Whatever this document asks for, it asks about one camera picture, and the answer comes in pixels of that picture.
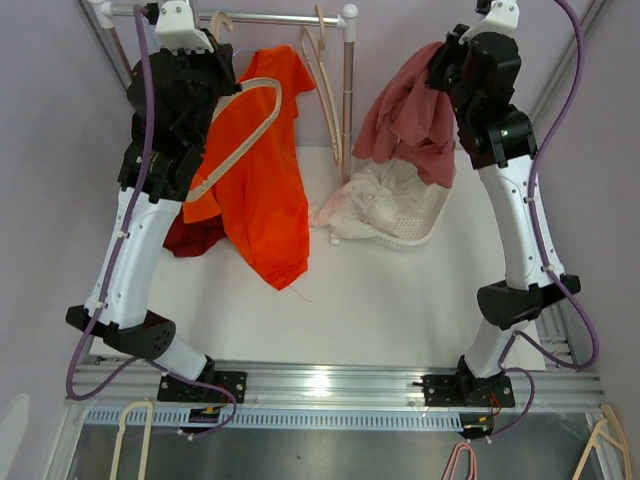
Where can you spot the white t shirt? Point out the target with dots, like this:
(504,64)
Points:
(343,212)

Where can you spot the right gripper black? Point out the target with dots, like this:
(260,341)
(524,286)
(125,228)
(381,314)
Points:
(451,48)

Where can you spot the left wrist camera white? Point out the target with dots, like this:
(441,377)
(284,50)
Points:
(176,30)

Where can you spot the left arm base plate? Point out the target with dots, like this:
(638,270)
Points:
(227,383)

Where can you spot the white plastic basket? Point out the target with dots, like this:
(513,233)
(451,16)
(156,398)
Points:
(406,210)

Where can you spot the cream hanger bottom left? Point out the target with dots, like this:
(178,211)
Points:
(147,407)

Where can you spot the beige wooden hanger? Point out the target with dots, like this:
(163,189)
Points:
(251,137)
(313,49)

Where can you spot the pink t shirt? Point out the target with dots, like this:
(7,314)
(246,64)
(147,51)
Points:
(412,122)

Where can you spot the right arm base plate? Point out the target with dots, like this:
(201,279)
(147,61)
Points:
(464,390)

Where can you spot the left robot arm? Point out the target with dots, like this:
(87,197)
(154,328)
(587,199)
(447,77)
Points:
(173,96)

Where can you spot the dark red t shirt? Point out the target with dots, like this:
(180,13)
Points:
(185,240)

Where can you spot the orange t shirt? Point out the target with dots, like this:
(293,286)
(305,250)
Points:
(261,199)

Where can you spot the slotted cable duct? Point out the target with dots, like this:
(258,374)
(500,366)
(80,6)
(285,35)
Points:
(297,419)

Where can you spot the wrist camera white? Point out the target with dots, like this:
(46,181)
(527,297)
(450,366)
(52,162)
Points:
(176,30)
(500,16)

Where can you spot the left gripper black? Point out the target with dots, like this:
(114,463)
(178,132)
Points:
(220,60)

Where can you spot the metal clothes rack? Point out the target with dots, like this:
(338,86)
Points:
(100,16)

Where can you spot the beige hanger bottom right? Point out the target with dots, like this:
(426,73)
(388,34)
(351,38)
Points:
(608,441)

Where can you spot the aluminium rail frame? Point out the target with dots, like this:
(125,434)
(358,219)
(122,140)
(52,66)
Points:
(331,387)

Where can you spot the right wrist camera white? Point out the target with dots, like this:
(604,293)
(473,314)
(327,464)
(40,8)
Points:
(500,16)

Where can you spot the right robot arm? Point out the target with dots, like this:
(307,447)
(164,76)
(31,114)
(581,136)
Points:
(477,72)

